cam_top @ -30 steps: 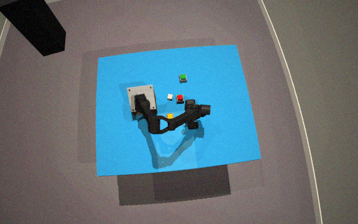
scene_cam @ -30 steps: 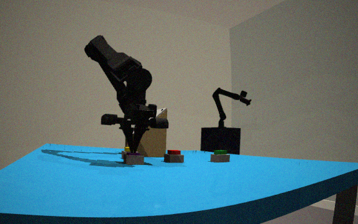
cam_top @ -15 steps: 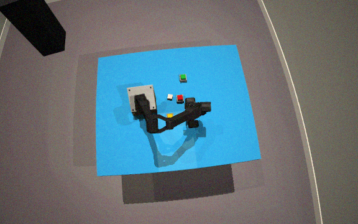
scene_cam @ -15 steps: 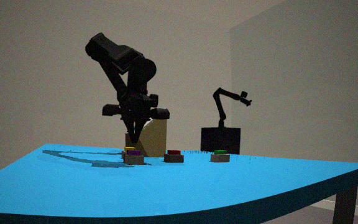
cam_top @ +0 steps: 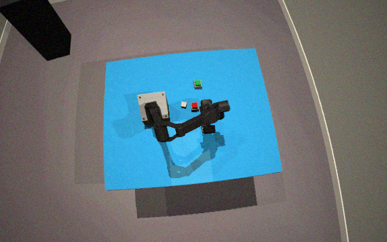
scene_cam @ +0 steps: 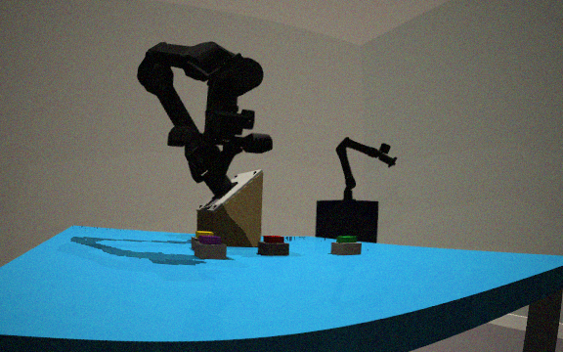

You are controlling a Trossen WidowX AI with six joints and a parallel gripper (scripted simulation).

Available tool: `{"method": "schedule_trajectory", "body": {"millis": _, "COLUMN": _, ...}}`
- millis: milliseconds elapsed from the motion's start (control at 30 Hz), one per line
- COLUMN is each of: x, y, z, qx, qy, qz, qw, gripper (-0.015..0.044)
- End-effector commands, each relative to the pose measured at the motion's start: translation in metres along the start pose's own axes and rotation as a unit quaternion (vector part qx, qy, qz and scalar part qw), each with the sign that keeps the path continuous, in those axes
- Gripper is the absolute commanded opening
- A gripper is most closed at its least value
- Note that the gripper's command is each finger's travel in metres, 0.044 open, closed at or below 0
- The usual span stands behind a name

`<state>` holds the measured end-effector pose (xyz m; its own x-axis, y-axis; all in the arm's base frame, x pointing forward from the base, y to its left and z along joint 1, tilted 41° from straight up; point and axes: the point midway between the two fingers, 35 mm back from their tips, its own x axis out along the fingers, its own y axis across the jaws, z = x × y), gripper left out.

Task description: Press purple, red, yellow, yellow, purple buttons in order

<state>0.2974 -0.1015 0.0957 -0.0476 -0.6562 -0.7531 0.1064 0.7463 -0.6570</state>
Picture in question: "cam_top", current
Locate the red button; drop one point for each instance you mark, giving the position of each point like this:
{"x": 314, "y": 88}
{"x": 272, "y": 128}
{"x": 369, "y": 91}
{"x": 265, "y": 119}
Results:
{"x": 194, "y": 106}

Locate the green button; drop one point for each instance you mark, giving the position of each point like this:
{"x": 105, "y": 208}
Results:
{"x": 198, "y": 84}

